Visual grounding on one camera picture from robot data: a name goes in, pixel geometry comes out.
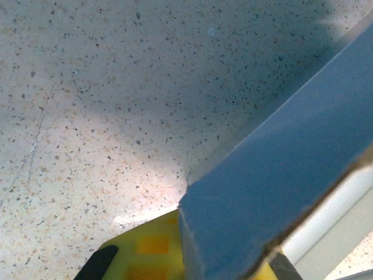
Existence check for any blue and white paper box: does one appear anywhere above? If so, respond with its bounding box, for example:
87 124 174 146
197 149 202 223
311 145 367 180
178 20 373 280

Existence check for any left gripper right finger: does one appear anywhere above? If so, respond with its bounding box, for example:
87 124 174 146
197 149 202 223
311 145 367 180
247 250 304 280

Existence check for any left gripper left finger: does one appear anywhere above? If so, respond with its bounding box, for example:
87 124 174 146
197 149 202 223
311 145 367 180
76 209 187 280

